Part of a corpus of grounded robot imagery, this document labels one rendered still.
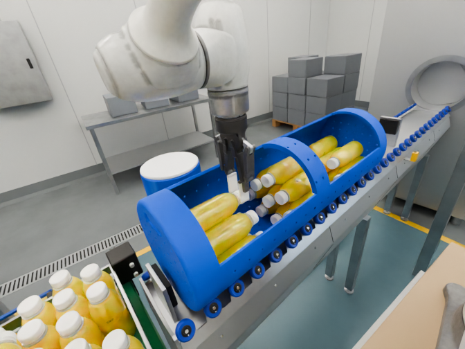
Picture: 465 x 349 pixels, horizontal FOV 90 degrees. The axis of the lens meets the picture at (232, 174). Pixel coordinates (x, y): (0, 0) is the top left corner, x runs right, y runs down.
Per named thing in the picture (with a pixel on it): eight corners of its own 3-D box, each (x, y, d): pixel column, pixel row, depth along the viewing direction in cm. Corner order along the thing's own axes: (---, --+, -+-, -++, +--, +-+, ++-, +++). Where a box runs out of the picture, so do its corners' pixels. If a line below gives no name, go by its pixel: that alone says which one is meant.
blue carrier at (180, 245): (378, 181, 97) (396, 113, 83) (207, 337, 52) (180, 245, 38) (317, 160, 117) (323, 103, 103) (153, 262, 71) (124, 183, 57)
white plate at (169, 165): (146, 184, 97) (147, 187, 97) (207, 164, 107) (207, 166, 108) (135, 162, 118) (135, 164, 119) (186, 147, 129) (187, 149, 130)
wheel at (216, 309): (217, 293, 56) (214, 291, 58) (201, 305, 54) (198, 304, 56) (226, 310, 56) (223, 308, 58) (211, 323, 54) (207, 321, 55)
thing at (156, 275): (183, 316, 58) (171, 284, 52) (174, 323, 57) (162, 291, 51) (165, 290, 65) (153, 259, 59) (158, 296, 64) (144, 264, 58)
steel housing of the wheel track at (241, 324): (441, 153, 178) (457, 108, 161) (207, 417, 64) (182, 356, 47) (398, 145, 198) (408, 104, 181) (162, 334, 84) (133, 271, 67)
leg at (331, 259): (335, 277, 165) (347, 206, 135) (331, 282, 162) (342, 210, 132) (327, 272, 169) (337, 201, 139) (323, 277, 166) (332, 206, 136)
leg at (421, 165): (409, 219, 207) (430, 154, 177) (406, 222, 204) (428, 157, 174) (401, 216, 211) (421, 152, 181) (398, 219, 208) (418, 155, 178)
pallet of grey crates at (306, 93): (352, 127, 415) (363, 52, 358) (322, 140, 379) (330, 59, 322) (299, 116, 505) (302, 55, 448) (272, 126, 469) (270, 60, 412)
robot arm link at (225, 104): (230, 83, 57) (232, 108, 60) (198, 90, 52) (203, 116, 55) (257, 84, 50) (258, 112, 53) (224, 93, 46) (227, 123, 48)
